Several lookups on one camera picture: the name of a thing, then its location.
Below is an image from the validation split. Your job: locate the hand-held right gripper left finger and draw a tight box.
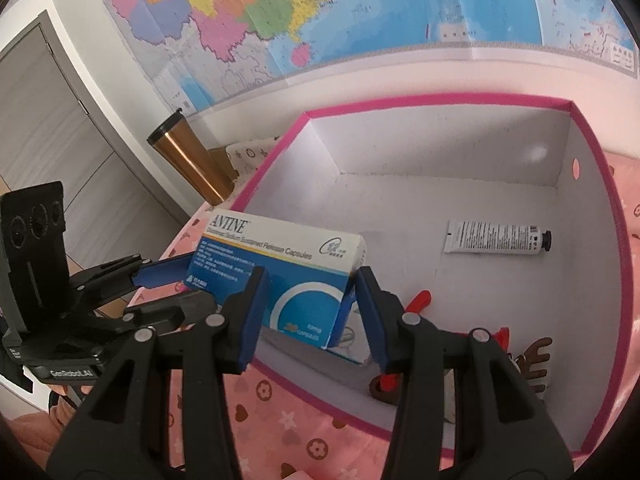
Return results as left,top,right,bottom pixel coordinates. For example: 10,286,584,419
45,265,271,480

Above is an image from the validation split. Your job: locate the colourful wall map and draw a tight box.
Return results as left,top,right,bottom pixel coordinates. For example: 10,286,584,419
97,0,640,111

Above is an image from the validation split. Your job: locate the pink storage box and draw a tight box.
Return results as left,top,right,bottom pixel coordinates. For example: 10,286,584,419
220,92,633,461

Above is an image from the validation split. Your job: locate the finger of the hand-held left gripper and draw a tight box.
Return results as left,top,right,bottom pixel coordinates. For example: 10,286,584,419
71,253,194,314
106,291,219,342

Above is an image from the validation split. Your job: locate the red plastic clip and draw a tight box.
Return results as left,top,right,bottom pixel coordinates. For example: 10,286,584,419
377,290,511,394

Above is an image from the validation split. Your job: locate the teal medicine box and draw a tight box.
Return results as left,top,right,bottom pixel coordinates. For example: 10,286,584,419
327,310,374,366

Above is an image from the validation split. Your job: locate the white star-print cloth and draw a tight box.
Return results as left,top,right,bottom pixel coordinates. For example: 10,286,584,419
225,136,281,181

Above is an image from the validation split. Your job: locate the person's left forearm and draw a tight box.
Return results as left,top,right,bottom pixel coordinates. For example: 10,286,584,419
0,385,96,467

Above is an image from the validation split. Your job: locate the brown antler-shaped plastic tool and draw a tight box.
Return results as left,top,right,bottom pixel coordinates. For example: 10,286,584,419
369,337,554,404

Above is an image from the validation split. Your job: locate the blue and white medicine box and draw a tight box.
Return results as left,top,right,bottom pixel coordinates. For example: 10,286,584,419
182,208,368,351

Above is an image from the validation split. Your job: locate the white cream tube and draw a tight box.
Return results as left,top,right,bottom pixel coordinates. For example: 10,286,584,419
444,219,553,256

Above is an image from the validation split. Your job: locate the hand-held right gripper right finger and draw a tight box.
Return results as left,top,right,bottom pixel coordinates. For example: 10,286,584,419
354,266,576,480

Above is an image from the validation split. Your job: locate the grey door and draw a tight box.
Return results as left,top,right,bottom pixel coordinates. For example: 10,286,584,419
0,10,197,272

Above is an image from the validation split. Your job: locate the gold metal tumbler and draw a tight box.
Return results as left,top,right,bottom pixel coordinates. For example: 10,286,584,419
146,110,236,206

